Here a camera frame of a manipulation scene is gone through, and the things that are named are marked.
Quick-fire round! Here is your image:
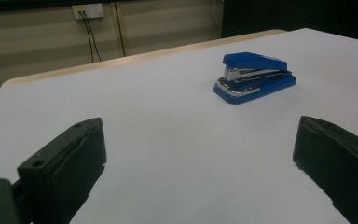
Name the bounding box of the blue stapler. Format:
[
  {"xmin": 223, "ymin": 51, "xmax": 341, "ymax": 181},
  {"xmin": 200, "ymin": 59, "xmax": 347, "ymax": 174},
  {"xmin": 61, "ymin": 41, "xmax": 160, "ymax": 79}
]
[{"xmin": 213, "ymin": 51, "xmax": 296, "ymax": 105}]

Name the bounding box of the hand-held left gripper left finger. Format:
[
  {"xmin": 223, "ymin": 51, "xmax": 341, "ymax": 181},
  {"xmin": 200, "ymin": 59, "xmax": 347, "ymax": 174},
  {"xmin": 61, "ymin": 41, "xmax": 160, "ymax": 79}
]
[{"xmin": 17, "ymin": 117, "xmax": 107, "ymax": 224}]

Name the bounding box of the black wall socket cable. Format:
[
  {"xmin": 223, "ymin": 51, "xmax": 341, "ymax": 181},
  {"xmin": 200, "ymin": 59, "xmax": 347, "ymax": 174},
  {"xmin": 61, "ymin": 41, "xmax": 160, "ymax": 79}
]
[
  {"xmin": 79, "ymin": 11, "xmax": 95, "ymax": 63},
  {"xmin": 82, "ymin": 11, "xmax": 103, "ymax": 63}
]

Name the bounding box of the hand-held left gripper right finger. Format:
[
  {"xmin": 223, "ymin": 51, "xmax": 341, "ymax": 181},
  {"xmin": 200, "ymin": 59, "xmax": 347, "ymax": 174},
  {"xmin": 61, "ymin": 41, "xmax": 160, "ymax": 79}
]
[{"xmin": 293, "ymin": 115, "xmax": 358, "ymax": 224}]

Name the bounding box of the white board sheet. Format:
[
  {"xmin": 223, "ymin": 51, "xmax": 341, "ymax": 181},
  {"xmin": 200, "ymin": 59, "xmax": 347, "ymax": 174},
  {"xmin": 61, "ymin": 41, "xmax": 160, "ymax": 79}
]
[{"xmin": 0, "ymin": 27, "xmax": 358, "ymax": 224}]

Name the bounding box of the white wall socket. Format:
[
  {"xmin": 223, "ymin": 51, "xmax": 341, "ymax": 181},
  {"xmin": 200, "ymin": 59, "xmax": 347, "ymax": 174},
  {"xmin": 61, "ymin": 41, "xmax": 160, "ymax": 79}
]
[{"xmin": 72, "ymin": 3, "xmax": 104, "ymax": 21}]

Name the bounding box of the dark curtain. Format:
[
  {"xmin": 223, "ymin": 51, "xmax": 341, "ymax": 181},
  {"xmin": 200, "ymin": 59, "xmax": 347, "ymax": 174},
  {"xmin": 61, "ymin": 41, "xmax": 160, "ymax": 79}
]
[{"xmin": 222, "ymin": 0, "xmax": 358, "ymax": 44}]

